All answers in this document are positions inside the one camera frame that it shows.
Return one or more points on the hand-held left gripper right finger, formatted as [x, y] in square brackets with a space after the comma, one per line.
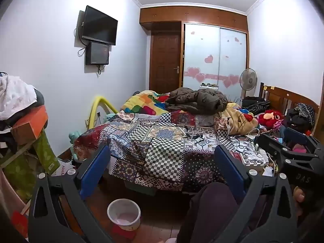
[231, 172]

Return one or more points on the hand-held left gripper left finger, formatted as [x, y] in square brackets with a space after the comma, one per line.
[94, 172]

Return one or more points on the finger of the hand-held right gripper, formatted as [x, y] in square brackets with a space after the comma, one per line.
[295, 134]
[270, 144]

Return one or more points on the white plastic bin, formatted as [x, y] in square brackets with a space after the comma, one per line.
[121, 210]

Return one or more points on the person's right hand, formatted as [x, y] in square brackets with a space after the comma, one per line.
[299, 197]

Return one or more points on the black bag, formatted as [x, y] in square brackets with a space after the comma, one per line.
[300, 119]

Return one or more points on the white power strip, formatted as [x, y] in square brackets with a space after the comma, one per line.
[253, 158]

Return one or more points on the red plush toy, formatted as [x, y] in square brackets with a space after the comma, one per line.
[268, 117]

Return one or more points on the white plastic bag red print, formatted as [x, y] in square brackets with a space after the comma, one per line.
[63, 168]

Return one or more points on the yellow fleece blanket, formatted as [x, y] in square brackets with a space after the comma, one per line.
[235, 121]

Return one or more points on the black striped clothing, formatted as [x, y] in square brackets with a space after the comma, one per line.
[253, 103]

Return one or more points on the person's leg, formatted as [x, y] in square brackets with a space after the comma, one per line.
[207, 212]

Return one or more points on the teal storage box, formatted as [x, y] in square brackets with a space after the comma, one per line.
[139, 188]

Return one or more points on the patchwork quilt bed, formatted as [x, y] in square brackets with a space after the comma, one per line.
[157, 154]

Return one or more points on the red paper sheet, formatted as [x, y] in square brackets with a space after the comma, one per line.
[119, 232]

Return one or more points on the standing electric fan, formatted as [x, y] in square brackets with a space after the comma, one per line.
[248, 79]

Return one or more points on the yellow foam tube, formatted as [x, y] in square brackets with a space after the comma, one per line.
[97, 101]

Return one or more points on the brown puffer jacket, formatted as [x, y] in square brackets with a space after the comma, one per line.
[200, 101]

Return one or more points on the orange cardboard box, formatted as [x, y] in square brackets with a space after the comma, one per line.
[33, 121]

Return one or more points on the colourful block blanket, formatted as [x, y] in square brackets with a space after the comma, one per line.
[140, 103]

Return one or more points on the white side table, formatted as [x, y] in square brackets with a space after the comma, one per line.
[208, 88]

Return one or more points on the dark grey garment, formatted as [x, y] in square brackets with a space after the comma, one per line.
[39, 98]

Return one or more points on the white shoe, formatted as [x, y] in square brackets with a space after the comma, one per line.
[170, 240]

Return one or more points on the group of pink heart stickers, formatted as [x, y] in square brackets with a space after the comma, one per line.
[193, 72]

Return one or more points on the white cloth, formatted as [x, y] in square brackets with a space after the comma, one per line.
[15, 96]

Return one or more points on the frosted sliding wardrobe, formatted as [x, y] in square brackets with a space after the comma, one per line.
[202, 55]

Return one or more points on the brown wooden door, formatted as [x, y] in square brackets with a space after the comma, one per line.
[164, 60]

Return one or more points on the wooden overhead cabinet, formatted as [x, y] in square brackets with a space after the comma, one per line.
[192, 15]

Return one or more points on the wooden bed frame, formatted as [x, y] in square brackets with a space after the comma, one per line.
[276, 97]

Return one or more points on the small black wall monitor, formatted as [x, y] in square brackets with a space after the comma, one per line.
[97, 53]

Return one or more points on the black wall television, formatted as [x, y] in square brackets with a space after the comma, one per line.
[100, 25]

